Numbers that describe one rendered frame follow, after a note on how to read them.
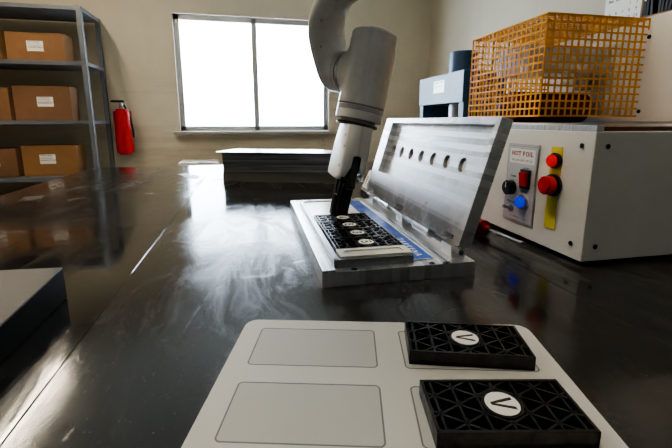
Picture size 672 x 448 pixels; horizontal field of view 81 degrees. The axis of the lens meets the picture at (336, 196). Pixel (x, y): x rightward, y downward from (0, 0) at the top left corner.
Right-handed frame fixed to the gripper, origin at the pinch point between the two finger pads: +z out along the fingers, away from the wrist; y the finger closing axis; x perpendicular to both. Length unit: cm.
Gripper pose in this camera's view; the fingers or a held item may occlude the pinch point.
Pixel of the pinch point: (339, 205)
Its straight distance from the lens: 73.4
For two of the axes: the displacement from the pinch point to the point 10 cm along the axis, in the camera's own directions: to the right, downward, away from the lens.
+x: 9.6, 1.7, 2.3
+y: 2.0, 1.9, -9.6
